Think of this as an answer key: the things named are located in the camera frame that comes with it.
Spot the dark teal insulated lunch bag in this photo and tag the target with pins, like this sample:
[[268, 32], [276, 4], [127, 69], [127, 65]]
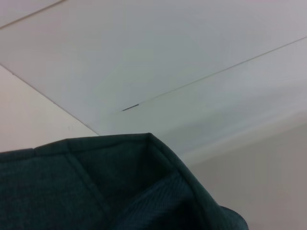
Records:
[[96, 191]]

